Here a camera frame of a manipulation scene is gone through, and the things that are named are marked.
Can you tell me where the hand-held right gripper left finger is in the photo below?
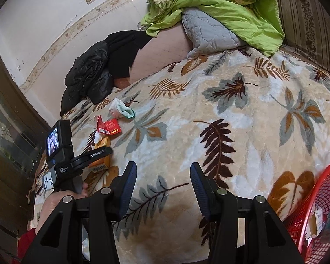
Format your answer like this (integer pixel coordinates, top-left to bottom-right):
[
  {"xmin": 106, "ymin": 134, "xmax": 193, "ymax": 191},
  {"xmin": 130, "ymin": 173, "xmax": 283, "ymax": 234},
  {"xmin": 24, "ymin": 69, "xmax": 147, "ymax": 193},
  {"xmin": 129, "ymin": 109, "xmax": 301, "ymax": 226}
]
[{"xmin": 21, "ymin": 162, "xmax": 138, "ymax": 264}]

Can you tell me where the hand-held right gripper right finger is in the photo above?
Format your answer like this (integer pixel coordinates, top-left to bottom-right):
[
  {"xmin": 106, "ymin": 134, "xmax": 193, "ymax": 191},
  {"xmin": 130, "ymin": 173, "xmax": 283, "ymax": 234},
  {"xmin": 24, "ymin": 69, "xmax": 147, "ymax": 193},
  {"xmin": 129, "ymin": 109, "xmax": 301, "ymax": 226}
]
[{"xmin": 190, "ymin": 162, "xmax": 304, "ymax": 264}]

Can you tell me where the orange box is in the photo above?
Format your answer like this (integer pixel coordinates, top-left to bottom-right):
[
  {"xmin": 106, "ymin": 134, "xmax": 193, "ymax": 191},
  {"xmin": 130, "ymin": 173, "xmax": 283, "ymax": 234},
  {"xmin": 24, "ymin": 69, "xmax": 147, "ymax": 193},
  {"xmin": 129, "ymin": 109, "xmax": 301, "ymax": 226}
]
[{"xmin": 88, "ymin": 135, "xmax": 112, "ymax": 173}]

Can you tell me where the person's left hand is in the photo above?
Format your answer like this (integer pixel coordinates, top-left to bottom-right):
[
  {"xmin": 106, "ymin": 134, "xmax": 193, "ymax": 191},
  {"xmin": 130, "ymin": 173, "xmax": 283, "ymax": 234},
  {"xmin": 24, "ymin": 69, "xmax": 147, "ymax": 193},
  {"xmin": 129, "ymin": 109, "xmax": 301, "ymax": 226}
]
[{"xmin": 35, "ymin": 181, "xmax": 89, "ymax": 234}]

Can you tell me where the red box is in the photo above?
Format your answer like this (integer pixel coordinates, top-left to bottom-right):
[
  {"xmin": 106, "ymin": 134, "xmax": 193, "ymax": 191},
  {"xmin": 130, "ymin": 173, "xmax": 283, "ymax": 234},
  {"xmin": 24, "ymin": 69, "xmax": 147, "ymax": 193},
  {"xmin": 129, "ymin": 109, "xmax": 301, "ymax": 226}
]
[{"xmin": 96, "ymin": 115, "xmax": 122, "ymax": 136}]

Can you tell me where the wooden door with glass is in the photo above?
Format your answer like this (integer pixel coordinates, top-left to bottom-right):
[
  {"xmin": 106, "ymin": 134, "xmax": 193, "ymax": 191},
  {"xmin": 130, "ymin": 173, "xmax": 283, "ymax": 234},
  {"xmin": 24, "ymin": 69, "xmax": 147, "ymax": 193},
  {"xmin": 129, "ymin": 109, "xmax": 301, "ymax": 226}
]
[{"xmin": 0, "ymin": 27, "xmax": 58, "ymax": 226}]

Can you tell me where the leaf print blanket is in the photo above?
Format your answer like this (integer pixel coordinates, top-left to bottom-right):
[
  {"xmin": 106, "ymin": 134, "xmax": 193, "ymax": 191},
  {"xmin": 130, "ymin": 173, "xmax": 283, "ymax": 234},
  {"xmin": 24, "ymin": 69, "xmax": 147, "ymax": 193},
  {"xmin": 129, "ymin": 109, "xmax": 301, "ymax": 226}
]
[{"xmin": 30, "ymin": 47, "xmax": 330, "ymax": 264}]

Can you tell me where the white and teal sock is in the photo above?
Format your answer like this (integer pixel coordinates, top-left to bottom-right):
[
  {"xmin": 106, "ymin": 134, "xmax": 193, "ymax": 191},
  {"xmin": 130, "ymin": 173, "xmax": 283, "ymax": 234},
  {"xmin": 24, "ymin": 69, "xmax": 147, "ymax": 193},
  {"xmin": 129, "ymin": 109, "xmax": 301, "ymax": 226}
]
[{"xmin": 108, "ymin": 97, "xmax": 136, "ymax": 121}]

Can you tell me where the black puffy jacket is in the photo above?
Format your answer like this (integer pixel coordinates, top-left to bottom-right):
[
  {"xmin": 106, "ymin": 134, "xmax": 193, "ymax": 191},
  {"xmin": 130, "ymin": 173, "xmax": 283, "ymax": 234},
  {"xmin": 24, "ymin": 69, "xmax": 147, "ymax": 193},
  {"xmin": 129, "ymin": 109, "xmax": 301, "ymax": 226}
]
[{"xmin": 60, "ymin": 41, "xmax": 114, "ymax": 117}]

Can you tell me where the black cloth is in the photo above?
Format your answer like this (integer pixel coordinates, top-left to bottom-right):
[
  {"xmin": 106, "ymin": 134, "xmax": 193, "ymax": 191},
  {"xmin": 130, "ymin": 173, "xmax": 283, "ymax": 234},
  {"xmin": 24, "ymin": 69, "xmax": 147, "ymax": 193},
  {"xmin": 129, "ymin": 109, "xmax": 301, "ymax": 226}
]
[{"xmin": 103, "ymin": 30, "xmax": 153, "ymax": 79}]

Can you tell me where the pink bed sheet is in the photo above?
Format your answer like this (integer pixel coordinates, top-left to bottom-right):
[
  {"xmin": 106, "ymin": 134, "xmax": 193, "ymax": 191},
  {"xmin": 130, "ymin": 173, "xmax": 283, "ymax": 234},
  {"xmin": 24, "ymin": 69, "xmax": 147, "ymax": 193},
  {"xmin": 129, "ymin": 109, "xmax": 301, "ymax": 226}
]
[{"xmin": 113, "ymin": 23, "xmax": 194, "ymax": 88}]

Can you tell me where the grey quilted pillow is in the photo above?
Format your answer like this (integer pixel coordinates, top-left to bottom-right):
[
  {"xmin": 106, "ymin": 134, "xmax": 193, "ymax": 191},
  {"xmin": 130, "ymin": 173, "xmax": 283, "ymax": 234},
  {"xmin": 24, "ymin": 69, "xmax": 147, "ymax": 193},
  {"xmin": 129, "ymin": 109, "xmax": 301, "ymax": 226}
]
[{"xmin": 181, "ymin": 7, "xmax": 246, "ymax": 60}]

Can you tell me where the green quilt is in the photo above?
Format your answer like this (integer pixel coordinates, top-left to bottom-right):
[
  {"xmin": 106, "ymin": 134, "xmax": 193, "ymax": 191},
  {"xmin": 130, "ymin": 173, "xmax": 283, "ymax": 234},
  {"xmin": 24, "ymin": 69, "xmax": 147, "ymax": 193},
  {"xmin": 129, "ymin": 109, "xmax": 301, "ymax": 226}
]
[{"xmin": 140, "ymin": 0, "xmax": 286, "ymax": 58}]

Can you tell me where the striped brown fabric cushion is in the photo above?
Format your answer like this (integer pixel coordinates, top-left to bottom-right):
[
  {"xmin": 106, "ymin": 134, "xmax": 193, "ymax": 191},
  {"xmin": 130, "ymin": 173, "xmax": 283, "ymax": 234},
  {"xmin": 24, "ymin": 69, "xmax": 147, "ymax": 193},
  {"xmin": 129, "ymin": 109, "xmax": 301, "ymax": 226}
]
[{"xmin": 275, "ymin": 0, "xmax": 330, "ymax": 81}]

